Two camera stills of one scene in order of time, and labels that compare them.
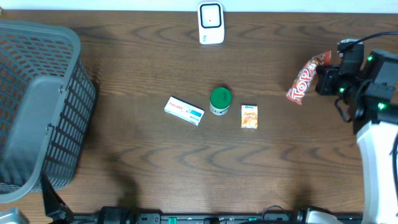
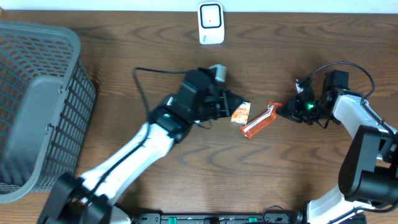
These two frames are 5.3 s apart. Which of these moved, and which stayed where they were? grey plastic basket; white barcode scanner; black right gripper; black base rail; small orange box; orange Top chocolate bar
Moved: black right gripper; small orange box; orange Top chocolate bar
Stayed: white barcode scanner; grey plastic basket; black base rail
